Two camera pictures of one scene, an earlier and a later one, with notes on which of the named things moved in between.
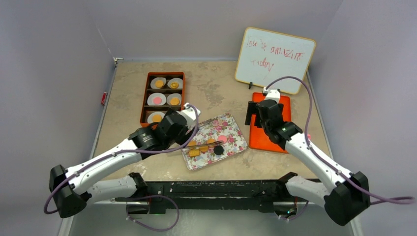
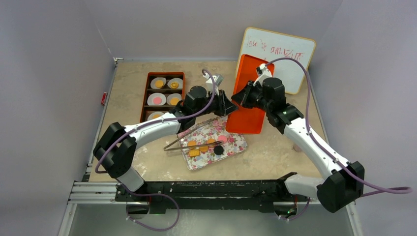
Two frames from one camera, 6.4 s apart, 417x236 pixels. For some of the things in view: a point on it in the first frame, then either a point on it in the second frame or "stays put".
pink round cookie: x=222 y=137 stays put
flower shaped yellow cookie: x=174 y=85 stays put
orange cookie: x=174 y=102 stays put
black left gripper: x=179 y=140 to x=224 y=106
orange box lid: x=258 y=138 to x=245 y=120
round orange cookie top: x=159 y=83 stays put
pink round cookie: x=157 y=101 stays put
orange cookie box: x=163 y=90 stays put
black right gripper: x=253 y=109 to x=239 y=98
